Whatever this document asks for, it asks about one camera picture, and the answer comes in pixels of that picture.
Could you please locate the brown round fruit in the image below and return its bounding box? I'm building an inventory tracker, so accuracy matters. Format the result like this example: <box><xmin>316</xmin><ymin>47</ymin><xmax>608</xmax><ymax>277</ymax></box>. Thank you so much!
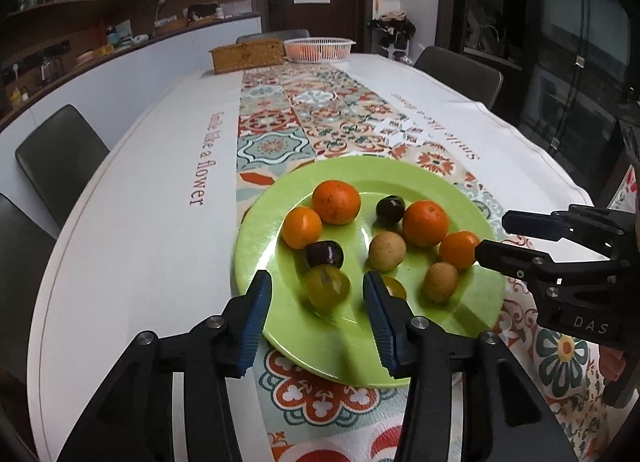
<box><xmin>422</xmin><ymin>261</ymin><xmax>459</xmax><ymax>304</ymax></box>

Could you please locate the orange tangerine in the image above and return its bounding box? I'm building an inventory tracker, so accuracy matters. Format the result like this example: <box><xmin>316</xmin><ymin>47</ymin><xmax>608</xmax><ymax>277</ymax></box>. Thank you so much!
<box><xmin>402</xmin><ymin>200</ymin><xmax>449</xmax><ymax>247</ymax></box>

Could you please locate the brown kiwi fruit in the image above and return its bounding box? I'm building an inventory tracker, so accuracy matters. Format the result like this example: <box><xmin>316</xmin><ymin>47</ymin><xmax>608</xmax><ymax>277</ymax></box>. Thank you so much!
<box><xmin>369</xmin><ymin>231</ymin><xmax>407</xmax><ymax>272</ymax></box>

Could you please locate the yellow-green plum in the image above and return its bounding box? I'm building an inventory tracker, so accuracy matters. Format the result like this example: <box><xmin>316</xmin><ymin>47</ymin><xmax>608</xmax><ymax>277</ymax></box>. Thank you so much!
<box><xmin>304</xmin><ymin>265</ymin><xmax>350</xmax><ymax>311</ymax></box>

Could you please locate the small orange mandarin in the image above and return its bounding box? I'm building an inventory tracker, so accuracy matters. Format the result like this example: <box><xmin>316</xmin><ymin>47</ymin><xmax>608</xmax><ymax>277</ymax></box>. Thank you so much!
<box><xmin>281</xmin><ymin>206</ymin><xmax>323</xmax><ymax>251</ymax></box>

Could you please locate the dark purple plum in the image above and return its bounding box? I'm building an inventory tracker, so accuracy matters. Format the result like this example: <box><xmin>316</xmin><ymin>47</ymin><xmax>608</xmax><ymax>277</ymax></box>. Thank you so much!
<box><xmin>375</xmin><ymin>195</ymin><xmax>406</xmax><ymax>228</ymax></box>

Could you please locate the large orange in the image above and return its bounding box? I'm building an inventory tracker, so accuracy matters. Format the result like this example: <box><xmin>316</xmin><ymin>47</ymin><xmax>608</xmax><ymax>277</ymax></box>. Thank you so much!
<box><xmin>311</xmin><ymin>180</ymin><xmax>361</xmax><ymax>226</ymax></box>

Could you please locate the white tablecloth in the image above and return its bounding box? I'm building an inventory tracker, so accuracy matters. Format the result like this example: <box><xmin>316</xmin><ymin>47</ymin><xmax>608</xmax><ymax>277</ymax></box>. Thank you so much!
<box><xmin>27</xmin><ymin>54</ymin><xmax>590</xmax><ymax>461</ymax></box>

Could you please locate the green plate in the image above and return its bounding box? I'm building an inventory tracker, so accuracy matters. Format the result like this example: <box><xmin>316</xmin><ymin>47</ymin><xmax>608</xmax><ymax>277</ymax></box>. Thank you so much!
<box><xmin>234</xmin><ymin>155</ymin><xmax>497</xmax><ymax>387</ymax></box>

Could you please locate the grey chair right side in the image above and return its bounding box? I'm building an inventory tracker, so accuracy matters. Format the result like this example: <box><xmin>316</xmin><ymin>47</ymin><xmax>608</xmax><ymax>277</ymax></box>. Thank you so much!
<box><xmin>414</xmin><ymin>46</ymin><xmax>503</xmax><ymax>110</ymax></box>

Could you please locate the grey chair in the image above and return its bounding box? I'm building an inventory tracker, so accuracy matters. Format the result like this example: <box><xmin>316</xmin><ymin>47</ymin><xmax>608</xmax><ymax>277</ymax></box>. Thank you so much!
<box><xmin>414</xmin><ymin>46</ymin><xmax>503</xmax><ymax>110</ymax></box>
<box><xmin>15</xmin><ymin>104</ymin><xmax>110</xmax><ymax>228</ymax></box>
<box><xmin>0</xmin><ymin>195</ymin><xmax>55</xmax><ymax>383</ymax></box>

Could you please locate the grey chair near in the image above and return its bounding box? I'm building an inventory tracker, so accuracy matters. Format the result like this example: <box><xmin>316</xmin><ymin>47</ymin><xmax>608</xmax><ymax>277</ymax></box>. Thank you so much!
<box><xmin>0</xmin><ymin>195</ymin><xmax>55</xmax><ymax>383</ymax></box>

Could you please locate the patterned table runner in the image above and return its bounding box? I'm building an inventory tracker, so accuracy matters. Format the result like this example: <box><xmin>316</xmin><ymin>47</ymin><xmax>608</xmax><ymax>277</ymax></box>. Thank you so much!
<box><xmin>236</xmin><ymin>55</ymin><xmax>591</xmax><ymax>461</ymax></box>

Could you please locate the grey chair far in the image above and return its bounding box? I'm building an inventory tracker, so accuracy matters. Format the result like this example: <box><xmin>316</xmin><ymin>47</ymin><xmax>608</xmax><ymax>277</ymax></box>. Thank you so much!
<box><xmin>15</xmin><ymin>104</ymin><xmax>110</xmax><ymax>228</ymax></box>

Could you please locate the wicker basket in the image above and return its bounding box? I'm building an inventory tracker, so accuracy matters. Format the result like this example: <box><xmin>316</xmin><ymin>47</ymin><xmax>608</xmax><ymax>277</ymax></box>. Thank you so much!
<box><xmin>209</xmin><ymin>39</ymin><xmax>284</xmax><ymax>75</ymax></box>

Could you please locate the white plastic fruit basket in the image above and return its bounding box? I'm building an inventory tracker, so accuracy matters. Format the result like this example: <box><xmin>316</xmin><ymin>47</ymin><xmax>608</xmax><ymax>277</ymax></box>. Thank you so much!
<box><xmin>283</xmin><ymin>37</ymin><xmax>356</xmax><ymax>64</ymax></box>

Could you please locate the grey chair table end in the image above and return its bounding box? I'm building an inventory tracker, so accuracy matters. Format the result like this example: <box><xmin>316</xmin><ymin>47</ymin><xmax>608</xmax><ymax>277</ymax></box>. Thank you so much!
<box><xmin>236</xmin><ymin>28</ymin><xmax>310</xmax><ymax>44</ymax></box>

